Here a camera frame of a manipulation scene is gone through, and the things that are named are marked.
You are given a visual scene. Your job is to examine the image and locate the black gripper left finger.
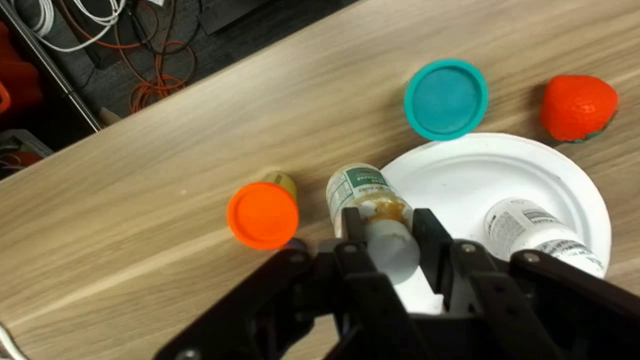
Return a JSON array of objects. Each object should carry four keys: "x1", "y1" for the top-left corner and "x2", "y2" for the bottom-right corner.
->
[{"x1": 151, "y1": 207, "x2": 427, "y2": 360}]

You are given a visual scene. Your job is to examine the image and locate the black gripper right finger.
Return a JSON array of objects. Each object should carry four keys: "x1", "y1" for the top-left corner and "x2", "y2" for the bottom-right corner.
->
[{"x1": 411, "y1": 207, "x2": 640, "y2": 360}]

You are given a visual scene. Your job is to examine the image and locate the white pill bottle grey label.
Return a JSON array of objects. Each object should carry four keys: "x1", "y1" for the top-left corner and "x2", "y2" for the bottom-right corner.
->
[{"x1": 481, "y1": 198, "x2": 606, "y2": 281}]

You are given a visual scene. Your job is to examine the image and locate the yellow dough can orange lid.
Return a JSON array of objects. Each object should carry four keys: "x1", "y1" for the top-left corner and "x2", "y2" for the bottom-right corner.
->
[{"x1": 226, "y1": 167, "x2": 302, "y2": 252}]

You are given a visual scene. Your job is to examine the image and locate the green dough can teal lid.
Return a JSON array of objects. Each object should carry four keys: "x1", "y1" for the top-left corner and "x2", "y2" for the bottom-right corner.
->
[{"x1": 402, "y1": 58, "x2": 489, "y2": 144}]

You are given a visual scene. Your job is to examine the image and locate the white paper plate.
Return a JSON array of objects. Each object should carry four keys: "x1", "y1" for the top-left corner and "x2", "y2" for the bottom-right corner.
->
[{"x1": 377, "y1": 130, "x2": 614, "y2": 317}]

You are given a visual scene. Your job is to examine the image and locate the red toy strawberry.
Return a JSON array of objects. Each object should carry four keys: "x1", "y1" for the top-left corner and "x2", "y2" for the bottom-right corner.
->
[{"x1": 537, "y1": 74, "x2": 622, "y2": 144}]

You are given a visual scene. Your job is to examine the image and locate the orange cable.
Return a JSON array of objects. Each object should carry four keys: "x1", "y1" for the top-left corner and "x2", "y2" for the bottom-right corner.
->
[{"x1": 61, "y1": 0, "x2": 200, "y2": 116}]

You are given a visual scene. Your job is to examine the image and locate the thin white cable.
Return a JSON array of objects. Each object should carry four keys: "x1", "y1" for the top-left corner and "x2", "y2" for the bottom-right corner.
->
[{"x1": 11, "y1": 0, "x2": 127, "y2": 57}]

